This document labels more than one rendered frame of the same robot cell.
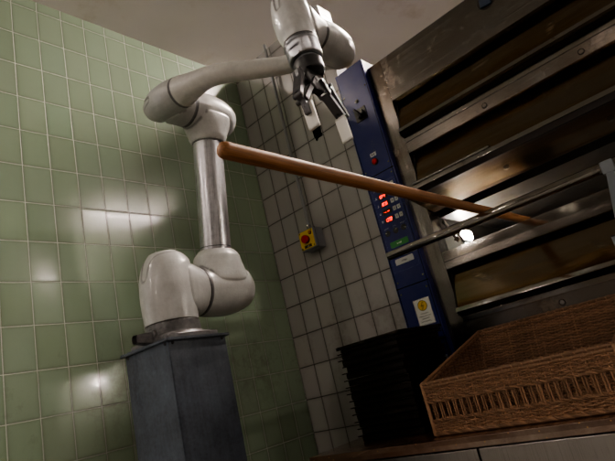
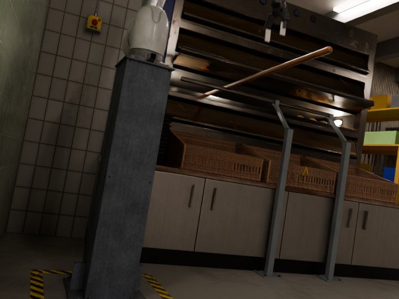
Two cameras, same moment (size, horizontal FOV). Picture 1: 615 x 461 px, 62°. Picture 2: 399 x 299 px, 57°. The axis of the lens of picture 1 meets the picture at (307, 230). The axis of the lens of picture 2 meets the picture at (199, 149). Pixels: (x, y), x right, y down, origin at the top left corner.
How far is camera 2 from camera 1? 1.74 m
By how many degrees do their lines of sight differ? 60
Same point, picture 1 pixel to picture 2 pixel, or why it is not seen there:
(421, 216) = (169, 61)
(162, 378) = (158, 87)
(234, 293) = not seen: hidden behind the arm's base
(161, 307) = (161, 45)
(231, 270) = not seen: hidden behind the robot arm
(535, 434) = (231, 179)
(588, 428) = (247, 182)
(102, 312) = not seen: outside the picture
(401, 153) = (175, 23)
